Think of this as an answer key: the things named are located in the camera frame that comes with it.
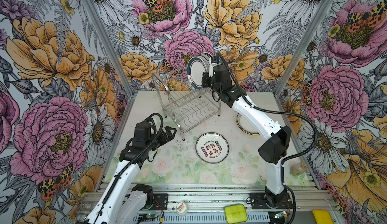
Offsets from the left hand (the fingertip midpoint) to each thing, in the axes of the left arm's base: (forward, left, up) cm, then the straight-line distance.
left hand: (170, 138), depth 78 cm
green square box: (-31, -31, -15) cm, 46 cm away
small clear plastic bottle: (-13, -65, -9) cm, 67 cm away
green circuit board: (-31, +8, -17) cm, 36 cm away
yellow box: (-32, -71, -16) cm, 80 cm away
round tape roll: (-29, -7, -6) cm, 31 cm away
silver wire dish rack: (+32, -7, -13) cm, 35 cm away
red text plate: (+2, -23, -16) cm, 28 cm away
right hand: (+25, -17, +19) cm, 36 cm away
